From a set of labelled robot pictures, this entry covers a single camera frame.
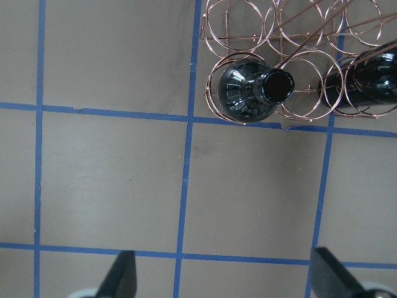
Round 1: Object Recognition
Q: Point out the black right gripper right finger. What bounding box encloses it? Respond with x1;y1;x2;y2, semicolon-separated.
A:
311;247;372;298

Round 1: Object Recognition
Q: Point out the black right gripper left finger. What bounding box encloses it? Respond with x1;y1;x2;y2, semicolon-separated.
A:
96;251;137;298

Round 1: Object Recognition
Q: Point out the dark bottle in basket front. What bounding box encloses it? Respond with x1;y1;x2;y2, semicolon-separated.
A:
218;58;295;123

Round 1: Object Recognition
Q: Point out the dark bottle in basket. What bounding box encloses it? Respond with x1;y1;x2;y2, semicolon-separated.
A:
318;40;396;109
218;58;295;123

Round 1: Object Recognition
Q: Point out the dark bottle in basket rear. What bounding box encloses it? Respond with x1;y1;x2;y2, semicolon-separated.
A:
318;40;396;109

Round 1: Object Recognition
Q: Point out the copper wire wine basket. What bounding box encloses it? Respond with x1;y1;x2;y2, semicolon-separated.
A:
200;1;396;125

